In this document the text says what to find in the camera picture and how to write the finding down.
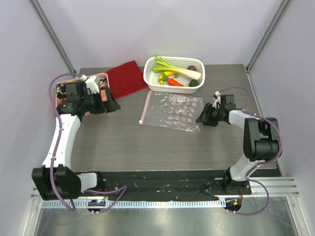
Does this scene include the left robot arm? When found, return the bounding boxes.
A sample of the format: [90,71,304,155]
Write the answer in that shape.
[31,80,121,201]

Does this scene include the pink compartment tray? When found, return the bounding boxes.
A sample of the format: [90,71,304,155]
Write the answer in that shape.
[56,73,112,113]

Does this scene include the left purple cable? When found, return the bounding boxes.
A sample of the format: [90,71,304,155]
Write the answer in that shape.
[48,73,128,212]

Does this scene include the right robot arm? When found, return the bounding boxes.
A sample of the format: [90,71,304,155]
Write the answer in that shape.
[196,94,282,194]

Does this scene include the toy purple onion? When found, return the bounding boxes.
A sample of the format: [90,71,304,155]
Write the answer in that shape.
[188,65,196,71]

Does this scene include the red folded cloth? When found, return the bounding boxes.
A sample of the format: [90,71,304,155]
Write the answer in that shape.
[106,60,148,99]

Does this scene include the toy yellow banana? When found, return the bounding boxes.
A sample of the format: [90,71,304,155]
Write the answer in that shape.
[158,71,176,85]

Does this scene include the white perforated plastic basket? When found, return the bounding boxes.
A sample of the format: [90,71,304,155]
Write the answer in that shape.
[143,56,205,94]

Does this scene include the toy dark green avocado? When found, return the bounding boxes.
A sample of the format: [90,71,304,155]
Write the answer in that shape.
[189,80,199,87]

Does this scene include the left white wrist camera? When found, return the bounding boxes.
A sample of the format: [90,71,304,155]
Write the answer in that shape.
[79,75,100,94]

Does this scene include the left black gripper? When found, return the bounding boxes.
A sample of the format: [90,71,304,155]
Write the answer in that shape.
[81,88,121,115]

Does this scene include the toy orange carrot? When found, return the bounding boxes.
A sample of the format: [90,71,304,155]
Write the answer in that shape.
[167,78,184,87]

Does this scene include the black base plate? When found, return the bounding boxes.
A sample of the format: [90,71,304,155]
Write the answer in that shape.
[76,169,252,203]

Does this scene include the toy celery leek stalk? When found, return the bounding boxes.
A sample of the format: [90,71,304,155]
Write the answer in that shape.
[153,56,202,80]

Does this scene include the clear zip top bag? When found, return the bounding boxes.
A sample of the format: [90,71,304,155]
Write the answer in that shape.
[138,90,204,132]

